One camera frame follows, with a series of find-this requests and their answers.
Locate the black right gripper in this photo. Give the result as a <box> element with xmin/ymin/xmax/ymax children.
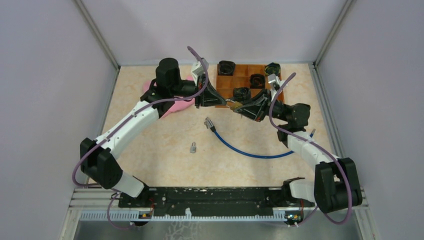
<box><xmin>233</xmin><ymin>88</ymin><xmax>289</xmax><ymax>123</ymax></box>

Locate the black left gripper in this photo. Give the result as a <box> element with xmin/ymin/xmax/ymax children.
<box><xmin>170</xmin><ymin>73</ymin><xmax>227</xmax><ymax>109</ymax></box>

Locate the brass padlock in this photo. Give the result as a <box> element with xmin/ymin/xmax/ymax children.
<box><xmin>225</xmin><ymin>99</ymin><xmax>243</xmax><ymax>112</ymax></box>

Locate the grey combination lock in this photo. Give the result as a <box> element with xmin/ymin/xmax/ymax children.
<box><xmin>189</xmin><ymin>142</ymin><xmax>197</xmax><ymax>154</ymax></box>

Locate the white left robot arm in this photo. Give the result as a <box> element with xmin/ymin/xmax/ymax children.
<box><xmin>78</xmin><ymin>57</ymin><xmax>211</xmax><ymax>207</ymax></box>

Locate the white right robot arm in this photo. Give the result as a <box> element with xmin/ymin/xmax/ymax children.
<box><xmin>231</xmin><ymin>87</ymin><xmax>363</xmax><ymax>214</ymax></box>

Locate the wooden compartment tray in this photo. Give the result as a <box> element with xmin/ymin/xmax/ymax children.
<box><xmin>215</xmin><ymin>63</ymin><xmax>282</xmax><ymax>99</ymax></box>

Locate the blue ethernet cable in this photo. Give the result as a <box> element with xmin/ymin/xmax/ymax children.
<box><xmin>204</xmin><ymin>117</ymin><xmax>316</xmax><ymax>160</ymax></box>

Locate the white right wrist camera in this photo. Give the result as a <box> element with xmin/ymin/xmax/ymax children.
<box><xmin>267</xmin><ymin>73</ymin><xmax>283</xmax><ymax>99</ymax></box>

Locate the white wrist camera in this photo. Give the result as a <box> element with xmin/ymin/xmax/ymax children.
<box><xmin>190</xmin><ymin>57</ymin><xmax>209</xmax><ymax>82</ymax></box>
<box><xmin>267</xmin><ymin>73</ymin><xmax>283</xmax><ymax>99</ymax></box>

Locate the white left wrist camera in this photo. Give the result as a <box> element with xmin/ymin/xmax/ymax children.
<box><xmin>190</xmin><ymin>57</ymin><xmax>209</xmax><ymax>82</ymax></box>

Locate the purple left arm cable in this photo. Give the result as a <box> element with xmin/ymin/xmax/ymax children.
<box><xmin>72</xmin><ymin>45</ymin><xmax>210</xmax><ymax>231</ymax></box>

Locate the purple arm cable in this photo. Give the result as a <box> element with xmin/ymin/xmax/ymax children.
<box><xmin>72</xmin><ymin>45</ymin><xmax>210</xmax><ymax>231</ymax></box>
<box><xmin>268</xmin><ymin>72</ymin><xmax>353</xmax><ymax>226</ymax></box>

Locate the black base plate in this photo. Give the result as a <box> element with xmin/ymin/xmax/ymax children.
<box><xmin>118</xmin><ymin>186</ymin><xmax>315</xmax><ymax>217</ymax></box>

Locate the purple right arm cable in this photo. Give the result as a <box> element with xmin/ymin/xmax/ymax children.
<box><xmin>268</xmin><ymin>72</ymin><xmax>353</xmax><ymax>226</ymax></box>

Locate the grey slotted cable duct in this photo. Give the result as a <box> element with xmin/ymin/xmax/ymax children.
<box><xmin>79</xmin><ymin>207</ymin><xmax>304</xmax><ymax>224</ymax></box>

